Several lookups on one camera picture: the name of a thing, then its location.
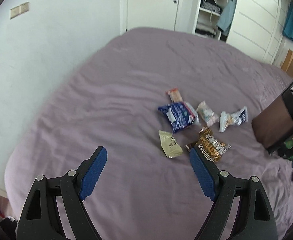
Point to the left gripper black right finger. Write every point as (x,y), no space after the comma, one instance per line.
(254,217)

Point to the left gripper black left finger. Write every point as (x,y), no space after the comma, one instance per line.
(40,217)

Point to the brown oat bar packet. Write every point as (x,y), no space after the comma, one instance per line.
(212,148)

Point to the white blue cracker packet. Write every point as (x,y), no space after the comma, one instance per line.
(234,119)

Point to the beige small snack packet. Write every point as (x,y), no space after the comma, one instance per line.
(169,145)

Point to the pink white candy packet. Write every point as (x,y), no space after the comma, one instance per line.
(207,114)

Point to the blue white biscuit packet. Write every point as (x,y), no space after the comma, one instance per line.
(181,115)

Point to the orange wafer snack packet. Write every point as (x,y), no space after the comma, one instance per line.
(174,95)

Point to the copper black thermos kettle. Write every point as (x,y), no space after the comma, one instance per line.
(274,125)

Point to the purple bed cover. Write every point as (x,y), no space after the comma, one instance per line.
(112,100)

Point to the folded light clothes pile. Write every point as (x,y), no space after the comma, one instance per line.
(205,30)

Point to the blue-grey hanging jacket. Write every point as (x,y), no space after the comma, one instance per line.
(225,21)

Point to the white wardrobe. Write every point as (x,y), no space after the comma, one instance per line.
(256,28)

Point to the folded grey clothes stack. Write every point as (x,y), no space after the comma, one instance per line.
(211,6)

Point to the white door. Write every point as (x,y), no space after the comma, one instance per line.
(152,14)

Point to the beige wall switch plate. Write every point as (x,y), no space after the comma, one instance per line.
(18,10)

